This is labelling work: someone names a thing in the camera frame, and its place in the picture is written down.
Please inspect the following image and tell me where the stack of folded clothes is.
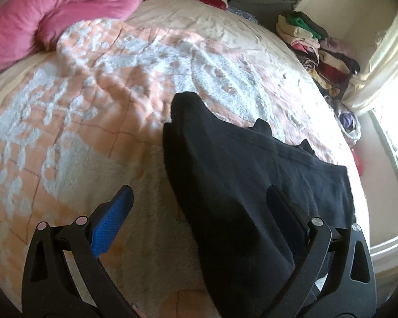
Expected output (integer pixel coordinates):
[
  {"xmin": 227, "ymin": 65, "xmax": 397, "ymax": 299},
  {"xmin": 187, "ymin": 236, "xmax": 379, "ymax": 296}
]
[{"xmin": 275, "ymin": 11, "xmax": 361, "ymax": 100}]

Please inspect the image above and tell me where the cream curtain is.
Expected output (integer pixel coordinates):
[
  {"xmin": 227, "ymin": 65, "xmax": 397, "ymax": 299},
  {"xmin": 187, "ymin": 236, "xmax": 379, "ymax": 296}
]
[{"xmin": 343, "ymin": 5, "xmax": 398, "ymax": 114}]

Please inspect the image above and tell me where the pink duvet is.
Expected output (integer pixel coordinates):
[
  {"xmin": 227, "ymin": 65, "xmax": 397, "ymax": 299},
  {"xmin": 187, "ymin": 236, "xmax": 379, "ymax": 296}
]
[{"xmin": 0, "ymin": 0, "xmax": 154, "ymax": 80}]

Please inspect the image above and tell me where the red object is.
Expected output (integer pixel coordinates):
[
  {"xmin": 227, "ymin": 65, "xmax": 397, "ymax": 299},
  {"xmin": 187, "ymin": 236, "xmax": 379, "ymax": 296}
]
[{"xmin": 350, "ymin": 147, "xmax": 364, "ymax": 177}]

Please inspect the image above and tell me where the bag with purple cloth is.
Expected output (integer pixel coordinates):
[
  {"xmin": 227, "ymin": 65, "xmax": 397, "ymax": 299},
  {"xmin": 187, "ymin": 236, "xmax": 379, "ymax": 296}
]
[{"xmin": 325, "ymin": 96, "xmax": 362, "ymax": 145}]

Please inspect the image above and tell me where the blue-grey patterned cloth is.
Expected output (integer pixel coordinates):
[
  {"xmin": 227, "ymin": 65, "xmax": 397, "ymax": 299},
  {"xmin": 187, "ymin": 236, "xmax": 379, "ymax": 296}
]
[{"xmin": 227, "ymin": 5, "xmax": 257, "ymax": 24}]

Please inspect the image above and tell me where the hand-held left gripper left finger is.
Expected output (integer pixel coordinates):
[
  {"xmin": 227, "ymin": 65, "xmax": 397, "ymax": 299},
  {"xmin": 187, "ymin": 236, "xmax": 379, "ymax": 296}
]
[{"xmin": 21, "ymin": 185, "xmax": 140, "ymax": 318}]

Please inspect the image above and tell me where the peach and white bedspread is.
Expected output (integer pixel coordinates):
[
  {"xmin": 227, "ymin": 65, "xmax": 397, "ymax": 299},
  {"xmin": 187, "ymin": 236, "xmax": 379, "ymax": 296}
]
[{"xmin": 0, "ymin": 0, "xmax": 369, "ymax": 318}]

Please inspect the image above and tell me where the black sweater with orange cuffs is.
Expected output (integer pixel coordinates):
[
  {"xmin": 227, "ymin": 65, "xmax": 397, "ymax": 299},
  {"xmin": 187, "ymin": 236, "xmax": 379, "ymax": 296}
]
[{"xmin": 162, "ymin": 92, "xmax": 356, "ymax": 318}]

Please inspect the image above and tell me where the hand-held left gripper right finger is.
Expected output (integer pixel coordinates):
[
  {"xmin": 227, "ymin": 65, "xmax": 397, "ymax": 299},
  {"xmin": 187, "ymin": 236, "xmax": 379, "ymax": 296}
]
[{"xmin": 266, "ymin": 185, "xmax": 377, "ymax": 318}]

